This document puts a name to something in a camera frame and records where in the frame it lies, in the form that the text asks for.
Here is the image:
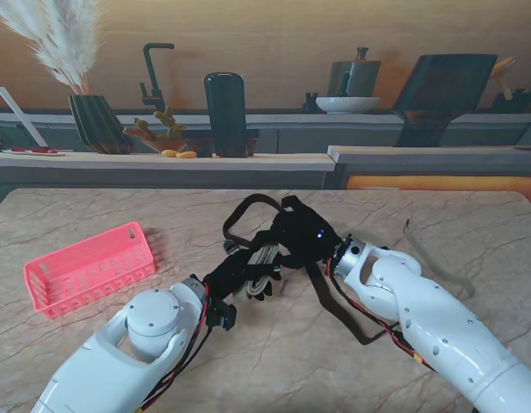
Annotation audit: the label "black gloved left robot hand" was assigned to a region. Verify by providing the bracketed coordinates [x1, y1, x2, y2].
[204, 243, 283, 302]

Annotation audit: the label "red black right arm cables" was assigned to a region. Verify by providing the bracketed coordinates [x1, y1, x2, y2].
[324, 257, 438, 373]

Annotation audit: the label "beige braided belt black leather ends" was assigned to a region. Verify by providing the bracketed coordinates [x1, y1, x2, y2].
[224, 240, 283, 301]

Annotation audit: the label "tall dark canister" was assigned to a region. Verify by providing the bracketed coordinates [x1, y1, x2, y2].
[203, 71, 249, 158]

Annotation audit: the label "dark brown webbing belt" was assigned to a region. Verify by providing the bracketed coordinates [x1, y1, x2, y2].
[223, 194, 393, 347]

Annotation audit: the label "white speckled bowl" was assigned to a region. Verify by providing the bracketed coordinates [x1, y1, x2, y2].
[315, 96, 382, 114]

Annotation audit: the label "white pampas grass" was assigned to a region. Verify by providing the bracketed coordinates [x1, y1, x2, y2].
[0, 0, 102, 96]

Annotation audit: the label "dark ribbed vase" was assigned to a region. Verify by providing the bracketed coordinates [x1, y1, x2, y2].
[68, 94, 135, 155]

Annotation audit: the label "dark utensil holder with utensils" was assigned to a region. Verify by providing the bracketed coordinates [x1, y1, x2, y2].
[491, 55, 531, 114]

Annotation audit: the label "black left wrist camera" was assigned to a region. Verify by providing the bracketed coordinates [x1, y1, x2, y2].
[207, 299, 238, 331]

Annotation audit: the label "black kitchen faucet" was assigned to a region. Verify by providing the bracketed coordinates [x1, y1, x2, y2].
[139, 42, 176, 114]

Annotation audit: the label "cactus plant in bowl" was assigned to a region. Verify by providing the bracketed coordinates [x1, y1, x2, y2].
[121, 106, 188, 154]

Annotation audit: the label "grey counter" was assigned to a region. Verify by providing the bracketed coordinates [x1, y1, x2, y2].
[327, 145, 531, 191]

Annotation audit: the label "grey pot with lid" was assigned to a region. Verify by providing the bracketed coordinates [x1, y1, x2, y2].
[327, 46, 382, 98]

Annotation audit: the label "white leaning board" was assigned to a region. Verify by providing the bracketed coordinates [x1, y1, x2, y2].
[0, 85, 48, 150]

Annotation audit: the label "plate with red slices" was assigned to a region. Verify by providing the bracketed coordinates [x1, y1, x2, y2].
[1, 146, 67, 157]

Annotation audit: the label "red black left arm cables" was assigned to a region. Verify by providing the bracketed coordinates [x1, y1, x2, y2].
[139, 281, 213, 410]

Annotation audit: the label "pink plastic storage basket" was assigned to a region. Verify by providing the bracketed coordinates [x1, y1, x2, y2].
[23, 220, 157, 320]

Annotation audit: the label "pale beige webbing belt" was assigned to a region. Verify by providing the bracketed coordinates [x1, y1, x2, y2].
[345, 218, 476, 300]

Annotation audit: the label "red black arm cables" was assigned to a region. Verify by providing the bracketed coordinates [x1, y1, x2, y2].
[324, 257, 438, 373]
[139, 281, 213, 410]

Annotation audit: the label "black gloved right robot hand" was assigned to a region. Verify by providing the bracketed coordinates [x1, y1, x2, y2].
[251, 194, 344, 270]

